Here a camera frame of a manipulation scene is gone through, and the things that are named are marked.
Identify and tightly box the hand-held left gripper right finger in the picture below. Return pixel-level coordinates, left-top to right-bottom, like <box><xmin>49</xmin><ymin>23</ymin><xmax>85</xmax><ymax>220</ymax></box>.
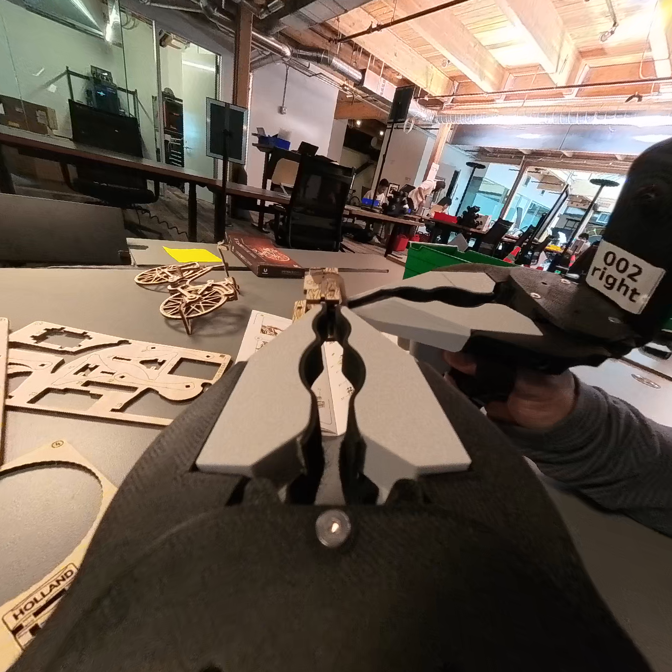
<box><xmin>333</xmin><ymin>306</ymin><xmax>471</xmax><ymax>504</ymax></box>

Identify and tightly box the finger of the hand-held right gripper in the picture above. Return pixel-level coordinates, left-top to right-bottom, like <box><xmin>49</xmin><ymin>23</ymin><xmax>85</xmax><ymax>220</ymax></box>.
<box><xmin>346</xmin><ymin>272</ymin><xmax>497</xmax><ymax>309</ymax></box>
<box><xmin>351</xmin><ymin>302</ymin><xmax>544</xmax><ymax>351</ymax></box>

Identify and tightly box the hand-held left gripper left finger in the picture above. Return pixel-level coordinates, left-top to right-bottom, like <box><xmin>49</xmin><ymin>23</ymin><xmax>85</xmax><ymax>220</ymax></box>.
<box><xmin>195</xmin><ymin>306</ymin><xmax>330</xmax><ymax>502</ymax></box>

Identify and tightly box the person's right forearm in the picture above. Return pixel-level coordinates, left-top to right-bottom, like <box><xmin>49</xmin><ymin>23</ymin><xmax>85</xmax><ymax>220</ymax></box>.
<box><xmin>493</xmin><ymin>375</ymin><xmax>672</xmax><ymax>536</ymax></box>

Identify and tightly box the wooden bicycle model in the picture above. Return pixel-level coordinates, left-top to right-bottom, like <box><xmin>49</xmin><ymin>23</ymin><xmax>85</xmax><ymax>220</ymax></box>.
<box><xmin>134</xmin><ymin>262</ymin><xmax>241</xmax><ymax>335</ymax></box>

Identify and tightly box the dark red model box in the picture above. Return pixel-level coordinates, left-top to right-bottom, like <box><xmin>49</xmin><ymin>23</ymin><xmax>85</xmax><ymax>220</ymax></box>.
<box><xmin>226</xmin><ymin>231</ymin><xmax>306</xmax><ymax>278</ymax></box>

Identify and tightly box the person's right hand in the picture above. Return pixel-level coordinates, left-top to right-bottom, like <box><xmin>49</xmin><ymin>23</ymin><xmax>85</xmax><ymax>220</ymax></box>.
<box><xmin>443</xmin><ymin>349</ymin><xmax>579</xmax><ymax>427</ymax></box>

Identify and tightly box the green plastic bin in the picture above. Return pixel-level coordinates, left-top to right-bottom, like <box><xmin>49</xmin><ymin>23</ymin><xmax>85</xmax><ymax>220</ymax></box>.
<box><xmin>403</xmin><ymin>243</ymin><xmax>518</xmax><ymax>281</ymax></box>

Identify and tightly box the white instruction booklet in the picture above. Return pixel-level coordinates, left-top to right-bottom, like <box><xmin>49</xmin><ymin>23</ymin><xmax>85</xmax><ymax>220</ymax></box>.
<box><xmin>236</xmin><ymin>310</ymin><xmax>363</xmax><ymax>436</ymax></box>

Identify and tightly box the wooden sheet with rectangular cutouts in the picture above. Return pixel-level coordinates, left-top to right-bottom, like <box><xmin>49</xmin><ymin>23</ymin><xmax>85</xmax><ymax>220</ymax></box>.
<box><xmin>5</xmin><ymin>321</ymin><xmax>232</xmax><ymax>426</ymax></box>

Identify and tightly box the black mesh office chair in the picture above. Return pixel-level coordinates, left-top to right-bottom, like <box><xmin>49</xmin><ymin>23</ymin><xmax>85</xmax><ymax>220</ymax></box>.
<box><xmin>273</xmin><ymin>155</ymin><xmax>355</xmax><ymax>253</ymax></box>

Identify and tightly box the yellow sticky note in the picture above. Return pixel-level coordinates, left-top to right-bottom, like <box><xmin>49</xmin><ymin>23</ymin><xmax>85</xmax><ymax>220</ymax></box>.
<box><xmin>162</xmin><ymin>246</ymin><xmax>224</xmax><ymax>263</ymax></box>

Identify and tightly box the wooden sheet with round cutout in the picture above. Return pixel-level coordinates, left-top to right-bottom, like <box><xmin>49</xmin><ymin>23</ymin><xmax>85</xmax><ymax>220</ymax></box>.
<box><xmin>0</xmin><ymin>440</ymin><xmax>119</xmax><ymax>667</ymax></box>

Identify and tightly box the grey panel on stand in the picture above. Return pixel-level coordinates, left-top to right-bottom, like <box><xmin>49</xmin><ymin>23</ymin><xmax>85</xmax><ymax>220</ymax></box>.
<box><xmin>206</xmin><ymin>97</ymin><xmax>249</xmax><ymax>242</ymax></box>

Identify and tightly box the dark grey monitor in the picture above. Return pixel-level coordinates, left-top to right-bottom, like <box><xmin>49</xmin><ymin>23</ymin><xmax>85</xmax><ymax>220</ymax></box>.
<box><xmin>0</xmin><ymin>193</ymin><xmax>131</xmax><ymax>266</ymax></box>

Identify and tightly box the long dark desk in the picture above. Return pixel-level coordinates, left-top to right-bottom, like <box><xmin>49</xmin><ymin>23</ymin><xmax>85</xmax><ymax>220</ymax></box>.
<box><xmin>0</xmin><ymin>131</ymin><xmax>289</xmax><ymax>242</ymax></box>

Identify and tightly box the black monitor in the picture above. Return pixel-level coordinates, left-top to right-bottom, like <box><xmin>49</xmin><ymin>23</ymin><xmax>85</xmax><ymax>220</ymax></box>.
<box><xmin>68</xmin><ymin>100</ymin><xmax>144</xmax><ymax>158</ymax></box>

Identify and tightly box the silver ventilation duct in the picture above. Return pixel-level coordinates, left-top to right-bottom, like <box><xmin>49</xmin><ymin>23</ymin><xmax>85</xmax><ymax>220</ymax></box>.
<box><xmin>251</xmin><ymin>29</ymin><xmax>368</xmax><ymax>87</ymax></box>

